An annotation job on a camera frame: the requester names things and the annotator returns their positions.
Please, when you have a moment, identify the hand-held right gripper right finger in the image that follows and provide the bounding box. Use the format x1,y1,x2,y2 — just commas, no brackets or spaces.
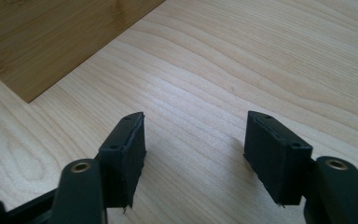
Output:
242,110,314,207

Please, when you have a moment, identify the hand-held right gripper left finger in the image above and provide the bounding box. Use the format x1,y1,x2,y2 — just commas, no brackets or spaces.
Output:
97,111,147,210

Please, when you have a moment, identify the brown bamboo board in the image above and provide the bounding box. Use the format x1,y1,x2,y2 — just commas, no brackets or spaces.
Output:
0,0,166,104

